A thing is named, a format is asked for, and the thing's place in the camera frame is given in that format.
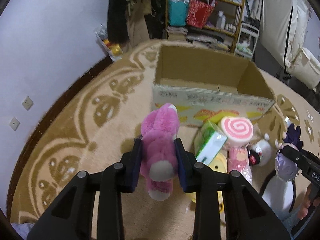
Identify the teal storage bag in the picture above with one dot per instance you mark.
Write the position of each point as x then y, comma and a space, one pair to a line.
178, 11

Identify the brown hanging coat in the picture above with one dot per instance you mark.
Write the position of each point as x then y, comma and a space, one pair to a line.
136, 25

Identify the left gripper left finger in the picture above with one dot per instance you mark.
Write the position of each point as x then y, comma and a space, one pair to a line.
70, 214

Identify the wooden bookshelf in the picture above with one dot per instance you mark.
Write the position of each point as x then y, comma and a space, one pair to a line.
212, 23

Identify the white fluffy plush toy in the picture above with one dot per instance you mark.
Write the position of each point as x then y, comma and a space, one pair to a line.
260, 152

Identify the red patterned bag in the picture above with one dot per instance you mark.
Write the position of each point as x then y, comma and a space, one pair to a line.
198, 13

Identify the white small cart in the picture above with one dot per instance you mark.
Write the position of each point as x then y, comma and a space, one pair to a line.
247, 41

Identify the green tissue pack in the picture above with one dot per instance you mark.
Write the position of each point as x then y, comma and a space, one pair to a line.
208, 142

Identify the stack of books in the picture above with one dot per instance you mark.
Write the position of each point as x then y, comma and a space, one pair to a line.
219, 40

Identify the purple haired plush doll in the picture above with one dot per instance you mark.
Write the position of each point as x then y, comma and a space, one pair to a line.
285, 174

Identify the wall socket upper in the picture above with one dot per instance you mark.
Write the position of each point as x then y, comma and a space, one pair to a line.
27, 103

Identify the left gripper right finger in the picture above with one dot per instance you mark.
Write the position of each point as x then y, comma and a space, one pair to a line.
247, 216

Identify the wall socket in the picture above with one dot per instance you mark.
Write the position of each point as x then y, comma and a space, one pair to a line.
27, 103
14, 123

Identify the yellow plush toy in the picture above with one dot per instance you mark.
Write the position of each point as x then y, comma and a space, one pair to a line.
219, 164

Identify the cardboard box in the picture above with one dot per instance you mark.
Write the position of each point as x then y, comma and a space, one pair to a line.
206, 84

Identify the wall socket lower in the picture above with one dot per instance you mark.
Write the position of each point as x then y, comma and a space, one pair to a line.
14, 123

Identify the person's right hand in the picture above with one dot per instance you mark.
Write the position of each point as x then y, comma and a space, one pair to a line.
302, 213

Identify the pink plush bear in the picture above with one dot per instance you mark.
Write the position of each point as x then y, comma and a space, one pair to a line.
159, 162

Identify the pink swirl roll plush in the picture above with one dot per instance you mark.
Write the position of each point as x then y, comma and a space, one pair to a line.
238, 130

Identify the white bedding bundle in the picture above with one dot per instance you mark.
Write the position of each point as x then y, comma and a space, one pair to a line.
283, 27

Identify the pink packaged soft item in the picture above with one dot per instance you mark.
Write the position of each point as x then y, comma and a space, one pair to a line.
238, 159

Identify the beige patterned carpet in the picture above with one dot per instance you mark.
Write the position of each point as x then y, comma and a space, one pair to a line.
99, 125

